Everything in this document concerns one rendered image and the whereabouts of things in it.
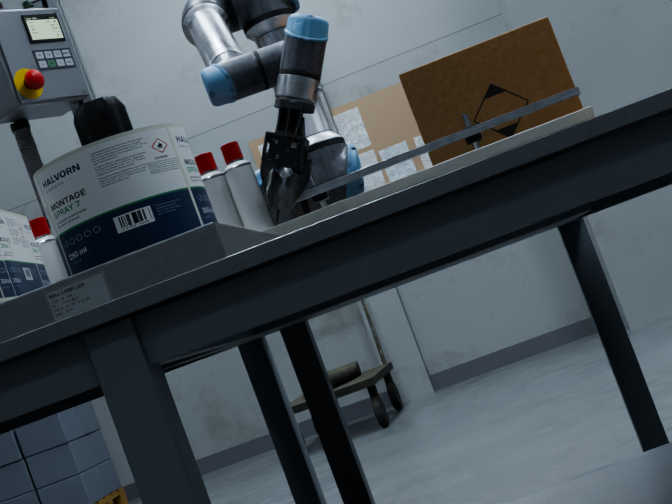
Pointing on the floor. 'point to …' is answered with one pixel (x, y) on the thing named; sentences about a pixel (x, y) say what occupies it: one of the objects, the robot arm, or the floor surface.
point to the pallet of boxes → (59, 462)
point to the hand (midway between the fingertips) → (278, 215)
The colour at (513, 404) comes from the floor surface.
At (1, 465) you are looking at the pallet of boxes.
